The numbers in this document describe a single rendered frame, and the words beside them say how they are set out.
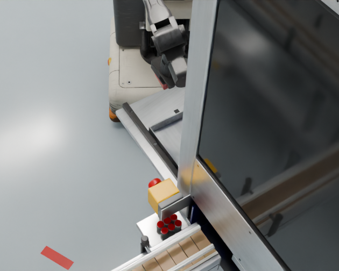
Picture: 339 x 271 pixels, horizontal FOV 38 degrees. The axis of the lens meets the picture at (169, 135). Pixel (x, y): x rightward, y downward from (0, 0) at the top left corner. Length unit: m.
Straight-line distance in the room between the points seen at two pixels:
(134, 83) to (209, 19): 1.73
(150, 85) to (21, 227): 0.95
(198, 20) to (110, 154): 1.81
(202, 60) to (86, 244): 1.60
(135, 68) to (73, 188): 0.71
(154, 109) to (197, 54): 0.75
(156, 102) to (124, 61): 1.01
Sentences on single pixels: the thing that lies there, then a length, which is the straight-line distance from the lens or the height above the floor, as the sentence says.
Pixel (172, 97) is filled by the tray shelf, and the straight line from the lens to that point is 1.73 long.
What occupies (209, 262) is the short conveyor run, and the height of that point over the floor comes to 0.93.
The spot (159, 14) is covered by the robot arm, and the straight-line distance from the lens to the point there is 1.30.
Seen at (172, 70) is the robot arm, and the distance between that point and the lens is 1.30.
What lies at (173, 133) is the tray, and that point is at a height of 0.88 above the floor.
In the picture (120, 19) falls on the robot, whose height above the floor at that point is 0.50.
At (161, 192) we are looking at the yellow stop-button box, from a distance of 1.34.
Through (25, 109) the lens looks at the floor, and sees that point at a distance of 2.92.
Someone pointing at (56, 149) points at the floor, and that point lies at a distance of 2.71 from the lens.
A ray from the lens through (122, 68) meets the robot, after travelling 2.66.
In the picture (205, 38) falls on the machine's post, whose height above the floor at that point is 1.58.
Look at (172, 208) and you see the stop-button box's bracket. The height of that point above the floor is 1.00.
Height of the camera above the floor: 2.19
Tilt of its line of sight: 54 degrees down
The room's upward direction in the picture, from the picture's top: 3 degrees clockwise
